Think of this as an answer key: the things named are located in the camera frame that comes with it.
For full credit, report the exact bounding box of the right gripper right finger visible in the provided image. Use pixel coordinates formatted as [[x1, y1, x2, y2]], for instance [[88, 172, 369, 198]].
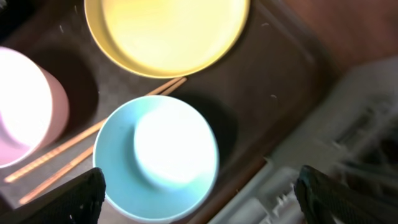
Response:
[[294, 165, 397, 224]]

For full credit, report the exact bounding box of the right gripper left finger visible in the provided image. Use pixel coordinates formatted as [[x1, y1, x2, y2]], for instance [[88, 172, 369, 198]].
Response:
[[1, 167, 106, 224]]

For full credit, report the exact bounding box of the wooden chopstick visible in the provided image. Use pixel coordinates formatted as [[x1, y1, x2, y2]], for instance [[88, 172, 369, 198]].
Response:
[[18, 77, 188, 205], [4, 77, 187, 183]]

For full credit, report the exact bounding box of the light blue bowl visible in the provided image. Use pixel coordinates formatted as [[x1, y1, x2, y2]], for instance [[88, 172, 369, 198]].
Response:
[[93, 95, 220, 223]]

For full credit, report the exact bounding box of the white bowl with rice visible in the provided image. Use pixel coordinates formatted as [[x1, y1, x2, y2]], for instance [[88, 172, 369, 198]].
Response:
[[1, 47, 70, 168]]

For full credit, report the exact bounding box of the yellow plate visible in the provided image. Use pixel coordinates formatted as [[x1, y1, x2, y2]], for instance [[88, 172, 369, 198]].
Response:
[[83, 0, 251, 78]]

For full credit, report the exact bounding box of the grey dishwasher rack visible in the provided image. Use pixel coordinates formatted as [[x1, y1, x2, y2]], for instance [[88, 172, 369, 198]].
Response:
[[211, 57, 397, 223]]

